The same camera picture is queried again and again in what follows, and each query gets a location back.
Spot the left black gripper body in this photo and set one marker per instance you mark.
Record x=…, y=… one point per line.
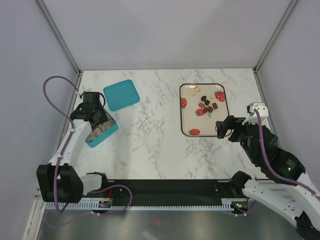
x=102, y=116

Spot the metal serving tongs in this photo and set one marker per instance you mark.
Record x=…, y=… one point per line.
x=107, y=124

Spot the teal box lid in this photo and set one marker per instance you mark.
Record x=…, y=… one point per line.
x=121, y=95

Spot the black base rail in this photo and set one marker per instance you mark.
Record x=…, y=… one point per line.
x=168, y=192

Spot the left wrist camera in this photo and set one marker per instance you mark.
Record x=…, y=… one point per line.
x=93, y=97

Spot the teal chocolate box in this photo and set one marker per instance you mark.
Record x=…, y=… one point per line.
x=93, y=140

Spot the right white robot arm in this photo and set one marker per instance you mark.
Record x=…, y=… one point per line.
x=280, y=166

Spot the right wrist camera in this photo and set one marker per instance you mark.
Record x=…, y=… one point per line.
x=252, y=110

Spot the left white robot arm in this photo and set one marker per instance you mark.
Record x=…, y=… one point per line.
x=58, y=180

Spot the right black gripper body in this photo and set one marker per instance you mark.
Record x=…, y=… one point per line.
x=239, y=134

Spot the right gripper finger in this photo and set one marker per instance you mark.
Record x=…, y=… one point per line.
x=230, y=122
x=222, y=132

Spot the brown rectangular chocolate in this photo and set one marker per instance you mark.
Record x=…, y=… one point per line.
x=215, y=106

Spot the strawberry pattern tray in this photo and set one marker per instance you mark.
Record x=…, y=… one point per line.
x=194, y=122

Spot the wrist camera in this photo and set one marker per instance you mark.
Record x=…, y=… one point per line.
x=93, y=97
x=252, y=110

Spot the dark round chocolate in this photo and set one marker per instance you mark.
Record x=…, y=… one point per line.
x=204, y=98

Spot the brown oval chocolate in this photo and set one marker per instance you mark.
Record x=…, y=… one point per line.
x=205, y=109

